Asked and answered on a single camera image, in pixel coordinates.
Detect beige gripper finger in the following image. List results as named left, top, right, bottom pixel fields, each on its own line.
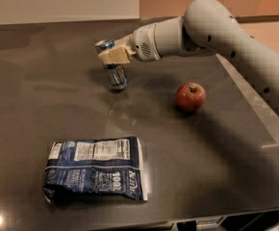
left=98, top=45, right=134, bottom=64
left=114, top=34, right=133, bottom=47

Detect blue silver redbull can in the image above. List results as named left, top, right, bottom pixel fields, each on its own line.
left=95, top=39, right=129, bottom=90

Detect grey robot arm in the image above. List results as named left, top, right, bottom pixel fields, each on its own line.
left=95, top=0, right=279, bottom=116

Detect red apple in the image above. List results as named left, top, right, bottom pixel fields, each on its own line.
left=175, top=83, right=206, bottom=113

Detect dark blue chip bag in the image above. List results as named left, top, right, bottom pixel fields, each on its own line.
left=42, top=136, right=147, bottom=202

